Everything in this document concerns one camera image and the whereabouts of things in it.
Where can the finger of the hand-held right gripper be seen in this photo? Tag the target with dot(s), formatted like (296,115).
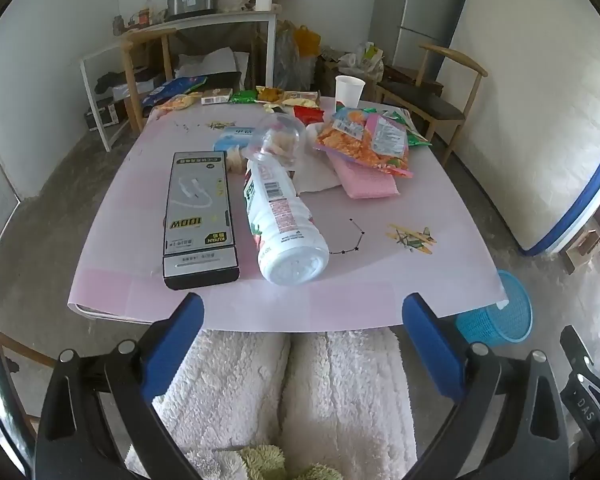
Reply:
(577,357)

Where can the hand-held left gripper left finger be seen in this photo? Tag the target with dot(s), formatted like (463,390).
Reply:
(177,345)

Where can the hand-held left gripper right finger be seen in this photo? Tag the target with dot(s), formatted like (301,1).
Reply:
(427,345)

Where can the blue plastic basket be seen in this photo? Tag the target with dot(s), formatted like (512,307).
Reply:
(505,312)

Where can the orange snack bag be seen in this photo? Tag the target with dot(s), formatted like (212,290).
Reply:
(360,142)

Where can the blue medicine box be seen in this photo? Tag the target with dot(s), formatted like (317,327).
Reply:
(232,137)

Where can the green fluffy slipper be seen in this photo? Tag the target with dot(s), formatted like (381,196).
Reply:
(317,474)
(260,462)

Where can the wooden chair armrest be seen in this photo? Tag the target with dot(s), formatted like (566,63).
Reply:
(27,350)

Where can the white plastic bottle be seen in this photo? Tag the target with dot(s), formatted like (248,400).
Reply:
(285,230)

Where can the pink sponge cloth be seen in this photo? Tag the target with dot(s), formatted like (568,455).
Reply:
(367,182)

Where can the white paper napkin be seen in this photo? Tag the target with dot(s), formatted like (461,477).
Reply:
(317,175)

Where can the green snack bag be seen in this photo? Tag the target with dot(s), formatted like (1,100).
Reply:
(410,127)

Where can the clear plastic dome cup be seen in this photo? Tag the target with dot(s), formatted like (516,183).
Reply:
(277,140)

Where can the orange chips packet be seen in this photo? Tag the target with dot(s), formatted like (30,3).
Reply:
(177,102)

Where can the wooden chair with dark seat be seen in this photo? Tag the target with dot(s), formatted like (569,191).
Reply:
(425,102)

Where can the white mattress with blue edge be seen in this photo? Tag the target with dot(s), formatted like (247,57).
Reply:
(530,110)

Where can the white cigarette box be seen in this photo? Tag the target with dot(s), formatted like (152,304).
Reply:
(216,96)

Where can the small green wrapper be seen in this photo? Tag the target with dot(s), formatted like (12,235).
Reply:
(242,96)

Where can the red plastic wrapper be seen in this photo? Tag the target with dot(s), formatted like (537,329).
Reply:
(310,116)

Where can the blue snack bag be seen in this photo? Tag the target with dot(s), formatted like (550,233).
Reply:
(180,85)

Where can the white paper cup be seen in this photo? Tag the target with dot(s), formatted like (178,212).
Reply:
(349,92)

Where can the orange yellow snack packet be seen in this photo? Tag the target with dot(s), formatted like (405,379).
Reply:
(270,94)

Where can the dark cloth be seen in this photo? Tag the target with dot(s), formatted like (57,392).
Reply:
(109,81)

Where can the bare wooden chair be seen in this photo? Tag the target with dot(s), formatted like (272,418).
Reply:
(135,75)

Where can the white and green plastic bag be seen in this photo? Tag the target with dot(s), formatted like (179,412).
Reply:
(365,57)

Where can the clear plastic bag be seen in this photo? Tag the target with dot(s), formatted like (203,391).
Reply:
(286,55)

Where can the yellow plastic bag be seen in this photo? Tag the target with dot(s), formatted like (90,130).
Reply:
(307,40)

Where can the group of bottles and jars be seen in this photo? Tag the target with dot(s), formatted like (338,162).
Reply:
(137,15)

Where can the grey refrigerator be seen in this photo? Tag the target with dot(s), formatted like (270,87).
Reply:
(425,10)

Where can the white metal frame table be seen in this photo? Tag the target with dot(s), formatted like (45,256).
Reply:
(230,19)

